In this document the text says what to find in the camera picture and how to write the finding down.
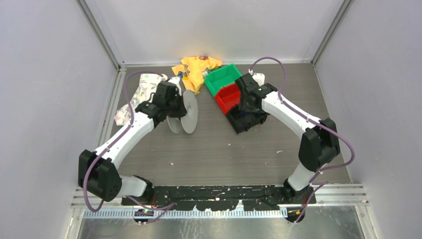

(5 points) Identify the grey plastic cable spool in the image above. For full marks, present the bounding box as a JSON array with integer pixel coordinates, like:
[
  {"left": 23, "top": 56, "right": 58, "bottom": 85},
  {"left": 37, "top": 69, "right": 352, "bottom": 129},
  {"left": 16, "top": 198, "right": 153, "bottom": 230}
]
[{"left": 167, "top": 90, "right": 199, "bottom": 134}]

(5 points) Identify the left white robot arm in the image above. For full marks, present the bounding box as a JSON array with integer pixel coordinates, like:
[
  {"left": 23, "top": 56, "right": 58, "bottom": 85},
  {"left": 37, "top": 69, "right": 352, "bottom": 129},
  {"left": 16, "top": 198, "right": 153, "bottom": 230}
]
[{"left": 78, "top": 81, "right": 198, "bottom": 206}]

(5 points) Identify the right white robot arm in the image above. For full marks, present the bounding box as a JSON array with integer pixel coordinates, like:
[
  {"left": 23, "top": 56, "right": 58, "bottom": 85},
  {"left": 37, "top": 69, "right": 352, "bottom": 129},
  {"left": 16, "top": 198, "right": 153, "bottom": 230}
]
[{"left": 235, "top": 74, "right": 340, "bottom": 205}]

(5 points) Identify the red plastic bin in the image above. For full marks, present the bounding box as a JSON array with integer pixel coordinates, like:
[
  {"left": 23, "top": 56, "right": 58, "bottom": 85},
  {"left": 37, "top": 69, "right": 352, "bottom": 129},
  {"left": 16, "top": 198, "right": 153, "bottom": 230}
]
[{"left": 214, "top": 83, "right": 240, "bottom": 115}]

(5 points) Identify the white patterned cloth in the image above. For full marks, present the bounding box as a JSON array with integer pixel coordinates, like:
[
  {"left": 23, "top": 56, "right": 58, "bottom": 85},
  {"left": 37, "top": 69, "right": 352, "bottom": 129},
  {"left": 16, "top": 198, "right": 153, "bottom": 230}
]
[{"left": 114, "top": 74, "right": 168, "bottom": 126}]

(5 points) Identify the black plastic bin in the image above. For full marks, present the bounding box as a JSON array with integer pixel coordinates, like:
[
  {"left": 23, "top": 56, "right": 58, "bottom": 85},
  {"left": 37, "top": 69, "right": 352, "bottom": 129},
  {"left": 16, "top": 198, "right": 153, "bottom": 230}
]
[{"left": 225, "top": 105, "right": 269, "bottom": 134}]

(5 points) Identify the green plastic bin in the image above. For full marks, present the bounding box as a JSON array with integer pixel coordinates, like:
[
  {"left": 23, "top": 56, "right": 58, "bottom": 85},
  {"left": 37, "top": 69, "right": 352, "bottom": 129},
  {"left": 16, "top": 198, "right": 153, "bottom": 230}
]
[{"left": 205, "top": 64, "right": 242, "bottom": 97}]

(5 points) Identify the yellow patterned cloth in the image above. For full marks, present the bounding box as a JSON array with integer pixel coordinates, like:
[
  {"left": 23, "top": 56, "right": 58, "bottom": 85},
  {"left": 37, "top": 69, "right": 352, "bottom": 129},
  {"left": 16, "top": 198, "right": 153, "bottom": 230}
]
[{"left": 171, "top": 56, "right": 223, "bottom": 95}]

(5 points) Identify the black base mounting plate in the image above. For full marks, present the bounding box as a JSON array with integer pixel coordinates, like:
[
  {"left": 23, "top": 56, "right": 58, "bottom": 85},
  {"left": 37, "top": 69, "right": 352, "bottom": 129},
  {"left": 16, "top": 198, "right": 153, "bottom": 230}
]
[{"left": 122, "top": 185, "right": 316, "bottom": 212}]

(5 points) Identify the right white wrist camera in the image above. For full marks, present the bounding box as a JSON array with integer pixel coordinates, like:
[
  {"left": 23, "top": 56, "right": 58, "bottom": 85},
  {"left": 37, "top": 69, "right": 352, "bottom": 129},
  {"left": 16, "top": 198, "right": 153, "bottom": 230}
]
[{"left": 248, "top": 69, "right": 265, "bottom": 86}]

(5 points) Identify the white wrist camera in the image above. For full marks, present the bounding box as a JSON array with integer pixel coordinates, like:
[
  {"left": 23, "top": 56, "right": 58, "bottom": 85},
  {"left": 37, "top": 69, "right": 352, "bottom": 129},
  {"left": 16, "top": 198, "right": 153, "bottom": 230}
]
[
  {"left": 248, "top": 69, "right": 265, "bottom": 86},
  {"left": 167, "top": 76, "right": 183, "bottom": 96}
]

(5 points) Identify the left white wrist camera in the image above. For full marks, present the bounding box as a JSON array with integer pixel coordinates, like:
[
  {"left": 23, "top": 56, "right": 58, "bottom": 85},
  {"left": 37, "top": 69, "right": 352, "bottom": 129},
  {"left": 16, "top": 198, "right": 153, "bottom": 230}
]
[{"left": 167, "top": 76, "right": 183, "bottom": 96}]

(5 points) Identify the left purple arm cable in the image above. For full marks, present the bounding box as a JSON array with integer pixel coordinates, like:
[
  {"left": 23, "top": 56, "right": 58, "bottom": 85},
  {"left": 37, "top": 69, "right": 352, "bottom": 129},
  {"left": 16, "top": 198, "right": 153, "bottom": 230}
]
[{"left": 82, "top": 71, "right": 166, "bottom": 213}]

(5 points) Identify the white slotted cable duct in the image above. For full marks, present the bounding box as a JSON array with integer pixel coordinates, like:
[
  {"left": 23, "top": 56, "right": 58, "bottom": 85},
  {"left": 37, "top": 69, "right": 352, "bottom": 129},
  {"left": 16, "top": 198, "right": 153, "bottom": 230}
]
[{"left": 83, "top": 207, "right": 288, "bottom": 219}]

